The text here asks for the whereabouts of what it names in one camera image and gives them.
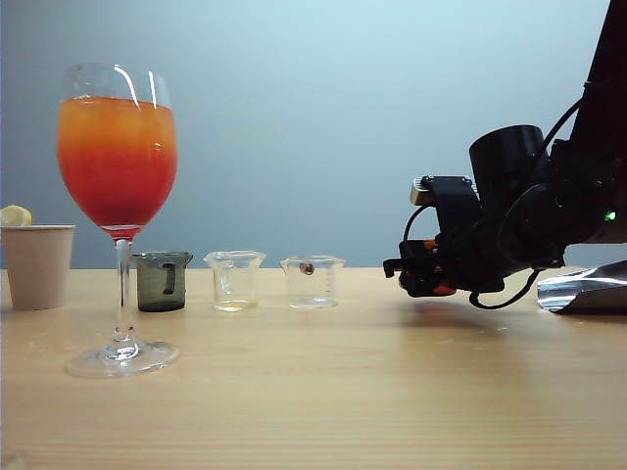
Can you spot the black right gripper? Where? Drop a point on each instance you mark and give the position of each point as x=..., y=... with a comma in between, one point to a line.
x=475, y=259

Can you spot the wine glass with orange drink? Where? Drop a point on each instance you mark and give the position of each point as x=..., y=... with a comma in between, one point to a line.
x=117, y=171

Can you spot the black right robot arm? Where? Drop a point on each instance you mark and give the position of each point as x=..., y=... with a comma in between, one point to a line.
x=578, y=196

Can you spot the clear measuring cup red dot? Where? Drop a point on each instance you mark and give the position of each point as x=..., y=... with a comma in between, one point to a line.
x=321, y=289

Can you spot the clear measuring cup yellow residue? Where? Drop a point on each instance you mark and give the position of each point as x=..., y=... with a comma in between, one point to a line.
x=240, y=281

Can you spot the smoke grey measuring cup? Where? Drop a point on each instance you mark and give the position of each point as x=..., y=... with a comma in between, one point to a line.
x=152, y=289

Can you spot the beige paper cup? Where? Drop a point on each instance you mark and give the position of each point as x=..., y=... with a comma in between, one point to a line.
x=36, y=269

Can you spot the yellow lemon slice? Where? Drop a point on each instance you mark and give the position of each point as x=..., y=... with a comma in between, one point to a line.
x=14, y=216

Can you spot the beige wrist camera black mount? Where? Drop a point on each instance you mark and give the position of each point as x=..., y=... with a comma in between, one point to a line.
x=450, y=193

